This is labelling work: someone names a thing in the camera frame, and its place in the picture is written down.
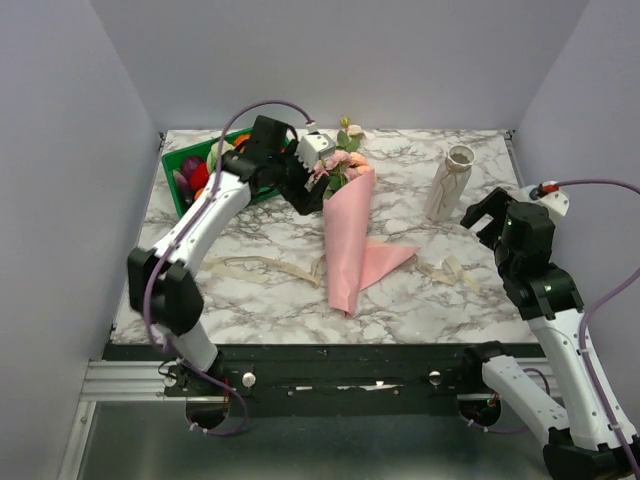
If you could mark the orange pumpkin toy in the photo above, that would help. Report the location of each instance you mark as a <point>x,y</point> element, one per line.
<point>240,141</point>

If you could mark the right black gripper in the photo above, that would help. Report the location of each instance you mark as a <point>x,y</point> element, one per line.
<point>496,203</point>

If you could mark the red tomato toy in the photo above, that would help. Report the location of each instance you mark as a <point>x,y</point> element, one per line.
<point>199,178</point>

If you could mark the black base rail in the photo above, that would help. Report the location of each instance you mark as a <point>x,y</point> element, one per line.
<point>327,381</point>

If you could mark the purple eggplant toy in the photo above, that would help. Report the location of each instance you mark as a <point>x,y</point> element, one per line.
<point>182,187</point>

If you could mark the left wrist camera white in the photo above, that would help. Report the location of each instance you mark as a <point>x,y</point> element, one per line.
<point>313,148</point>

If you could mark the green lettuce toy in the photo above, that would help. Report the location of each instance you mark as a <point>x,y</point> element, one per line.
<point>215,149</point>

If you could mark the aluminium frame rail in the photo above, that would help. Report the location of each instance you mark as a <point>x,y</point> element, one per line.
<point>113,382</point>

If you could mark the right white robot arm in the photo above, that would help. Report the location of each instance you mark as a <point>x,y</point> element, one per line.
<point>586,434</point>

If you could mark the beige ribbon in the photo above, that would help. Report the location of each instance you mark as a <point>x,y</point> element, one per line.
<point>253,269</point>

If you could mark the pink wrapping paper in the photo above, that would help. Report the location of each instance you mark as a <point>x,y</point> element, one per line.
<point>355,261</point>

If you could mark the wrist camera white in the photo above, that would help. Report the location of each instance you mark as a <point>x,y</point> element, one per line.
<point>313,148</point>
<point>549,195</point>

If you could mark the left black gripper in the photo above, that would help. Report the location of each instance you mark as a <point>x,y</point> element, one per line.
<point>305,202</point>

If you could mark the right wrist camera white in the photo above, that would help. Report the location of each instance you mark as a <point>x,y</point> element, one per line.
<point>549,195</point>

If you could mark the purple onion toy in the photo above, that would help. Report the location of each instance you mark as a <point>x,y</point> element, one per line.
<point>189,165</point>

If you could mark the pink flower bouquet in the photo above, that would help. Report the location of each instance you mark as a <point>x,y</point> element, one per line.
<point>345,164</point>

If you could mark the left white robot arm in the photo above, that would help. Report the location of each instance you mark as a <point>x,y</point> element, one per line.
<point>161,280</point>

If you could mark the white ceramic vase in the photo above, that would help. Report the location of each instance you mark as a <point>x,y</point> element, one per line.
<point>449,183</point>

